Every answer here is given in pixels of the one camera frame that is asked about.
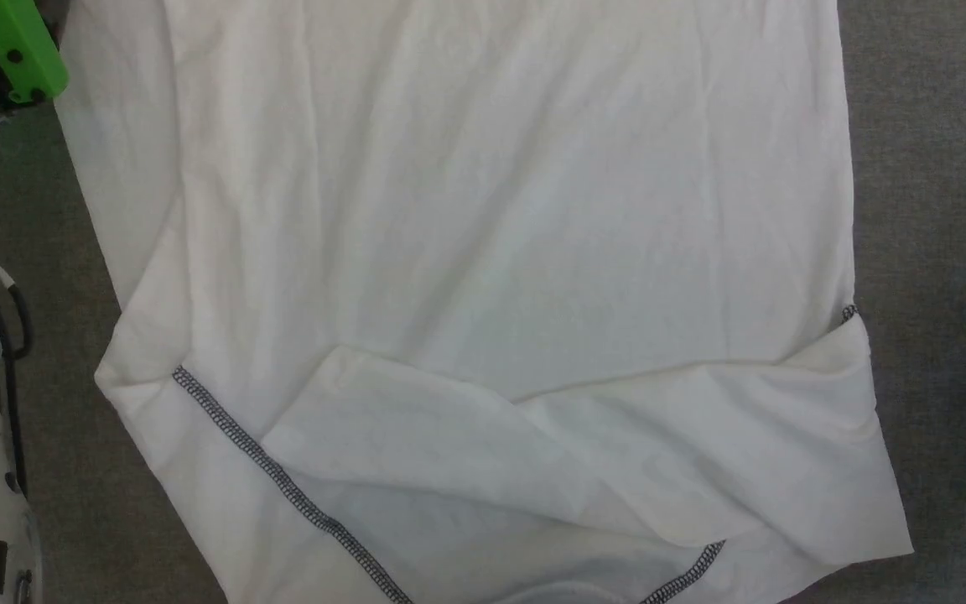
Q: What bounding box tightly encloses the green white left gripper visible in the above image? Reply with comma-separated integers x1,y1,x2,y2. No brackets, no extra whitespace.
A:
0,0,70,160

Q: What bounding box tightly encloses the white shirt with grey stitching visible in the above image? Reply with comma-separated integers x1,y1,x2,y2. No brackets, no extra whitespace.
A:
55,0,916,604

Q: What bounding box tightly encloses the grey fabric sofa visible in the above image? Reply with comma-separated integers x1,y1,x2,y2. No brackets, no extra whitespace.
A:
0,0,966,604

